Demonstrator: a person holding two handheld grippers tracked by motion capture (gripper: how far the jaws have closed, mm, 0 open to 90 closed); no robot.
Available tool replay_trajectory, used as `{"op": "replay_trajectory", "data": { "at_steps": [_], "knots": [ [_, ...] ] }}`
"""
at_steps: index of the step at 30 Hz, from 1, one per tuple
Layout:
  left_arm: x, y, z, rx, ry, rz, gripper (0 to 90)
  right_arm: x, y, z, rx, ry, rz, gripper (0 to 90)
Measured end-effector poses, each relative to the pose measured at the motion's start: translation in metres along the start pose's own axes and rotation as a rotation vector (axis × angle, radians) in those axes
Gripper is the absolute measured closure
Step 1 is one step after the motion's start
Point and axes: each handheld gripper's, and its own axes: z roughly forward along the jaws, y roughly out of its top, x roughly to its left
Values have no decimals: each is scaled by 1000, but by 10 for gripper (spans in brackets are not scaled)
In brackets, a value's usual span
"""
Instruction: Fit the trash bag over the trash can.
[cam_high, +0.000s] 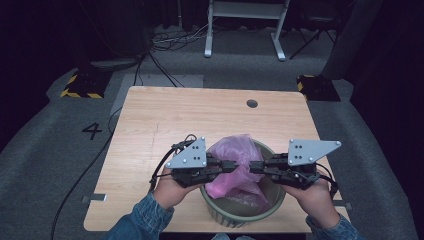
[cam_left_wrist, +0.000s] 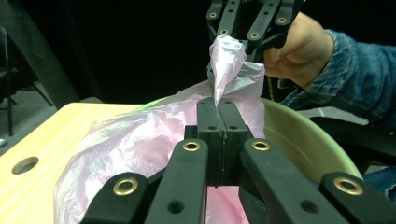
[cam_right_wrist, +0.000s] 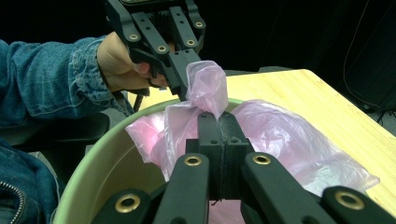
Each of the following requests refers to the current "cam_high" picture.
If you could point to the black yellow striped floor base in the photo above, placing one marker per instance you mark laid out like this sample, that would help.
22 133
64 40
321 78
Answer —
318 87
87 83

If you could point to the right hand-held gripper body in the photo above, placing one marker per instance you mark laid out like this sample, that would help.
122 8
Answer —
303 153

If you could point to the green plastic bin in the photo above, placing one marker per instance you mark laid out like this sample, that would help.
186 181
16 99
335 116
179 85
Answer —
233 218

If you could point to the person's right hand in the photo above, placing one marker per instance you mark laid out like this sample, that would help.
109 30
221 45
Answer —
316 203

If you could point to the dark tripod legs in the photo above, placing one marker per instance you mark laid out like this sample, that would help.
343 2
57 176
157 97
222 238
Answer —
308 41

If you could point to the pink plastic bag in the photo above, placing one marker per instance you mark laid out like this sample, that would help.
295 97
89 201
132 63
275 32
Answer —
236 150

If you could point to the person's left hand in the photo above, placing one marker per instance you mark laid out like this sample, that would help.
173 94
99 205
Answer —
170 195

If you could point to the person's jeans knees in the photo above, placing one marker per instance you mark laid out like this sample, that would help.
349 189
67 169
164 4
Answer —
220 237

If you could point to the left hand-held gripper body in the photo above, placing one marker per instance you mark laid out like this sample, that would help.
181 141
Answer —
190 156

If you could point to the white metal stand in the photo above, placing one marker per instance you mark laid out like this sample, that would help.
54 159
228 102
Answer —
209 36

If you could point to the dark equipment stand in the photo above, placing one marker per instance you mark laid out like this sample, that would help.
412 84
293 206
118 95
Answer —
116 30

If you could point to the grey slanted column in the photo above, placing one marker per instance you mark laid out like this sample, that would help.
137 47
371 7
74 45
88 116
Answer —
348 43

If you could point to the grey table edge bracket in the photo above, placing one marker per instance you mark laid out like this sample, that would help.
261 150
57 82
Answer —
343 205
95 198

